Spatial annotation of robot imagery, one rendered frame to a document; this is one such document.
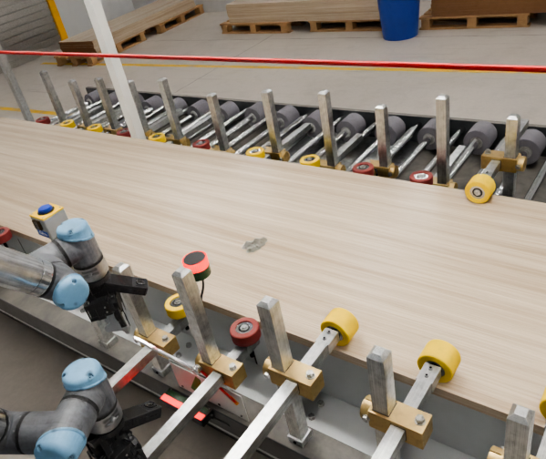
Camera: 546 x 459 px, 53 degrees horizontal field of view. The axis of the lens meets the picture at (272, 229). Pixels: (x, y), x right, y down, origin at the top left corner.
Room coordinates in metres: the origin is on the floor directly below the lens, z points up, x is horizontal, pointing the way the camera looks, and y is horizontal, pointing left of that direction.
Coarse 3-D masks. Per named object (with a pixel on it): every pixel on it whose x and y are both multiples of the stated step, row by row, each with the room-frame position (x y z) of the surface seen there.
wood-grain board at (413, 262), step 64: (0, 128) 3.26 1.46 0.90; (64, 128) 3.01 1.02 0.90; (0, 192) 2.32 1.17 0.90; (64, 192) 2.18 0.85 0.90; (128, 192) 2.04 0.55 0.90; (192, 192) 1.92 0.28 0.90; (256, 192) 1.81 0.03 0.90; (320, 192) 1.71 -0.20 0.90; (384, 192) 1.62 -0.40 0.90; (448, 192) 1.53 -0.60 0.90; (128, 256) 1.56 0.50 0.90; (256, 256) 1.40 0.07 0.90; (320, 256) 1.33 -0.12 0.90; (384, 256) 1.27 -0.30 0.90; (448, 256) 1.20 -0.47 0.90; (512, 256) 1.15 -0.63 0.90; (256, 320) 1.11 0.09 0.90; (320, 320) 1.06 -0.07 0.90; (384, 320) 1.01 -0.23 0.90; (448, 320) 0.96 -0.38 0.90; (512, 320) 0.92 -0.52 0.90; (448, 384) 0.78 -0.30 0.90; (512, 384) 0.74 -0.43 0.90
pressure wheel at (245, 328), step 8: (240, 320) 1.12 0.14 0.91; (248, 320) 1.11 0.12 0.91; (232, 328) 1.10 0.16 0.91; (240, 328) 1.09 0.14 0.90; (248, 328) 1.09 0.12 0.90; (256, 328) 1.08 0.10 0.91; (232, 336) 1.07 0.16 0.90; (240, 336) 1.06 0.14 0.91; (248, 336) 1.05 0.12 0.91; (256, 336) 1.06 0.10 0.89; (240, 344) 1.05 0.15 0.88; (248, 344) 1.05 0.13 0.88
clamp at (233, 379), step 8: (200, 360) 1.04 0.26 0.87; (216, 360) 1.03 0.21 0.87; (224, 360) 1.02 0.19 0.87; (232, 360) 1.02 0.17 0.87; (208, 368) 1.02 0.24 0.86; (216, 368) 1.00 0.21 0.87; (224, 368) 1.00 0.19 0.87; (240, 368) 0.99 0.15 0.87; (224, 376) 0.98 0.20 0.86; (232, 376) 0.97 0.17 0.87; (240, 376) 0.98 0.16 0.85; (232, 384) 0.96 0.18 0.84
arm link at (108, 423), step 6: (120, 408) 0.78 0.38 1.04; (114, 414) 0.76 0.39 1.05; (120, 414) 0.77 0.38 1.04; (102, 420) 0.74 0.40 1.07; (108, 420) 0.75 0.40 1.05; (114, 420) 0.74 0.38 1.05; (120, 420) 0.76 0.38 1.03; (96, 426) 0.74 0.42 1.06; (102, 426) 0.74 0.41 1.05; (108, 426) 0.74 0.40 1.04; (114, 426) 0.75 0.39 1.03; (90, 432) 0.74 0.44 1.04; (96, 432) 0.74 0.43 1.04; (102, 432) 0.74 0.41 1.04; (108, 432) 0.74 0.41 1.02
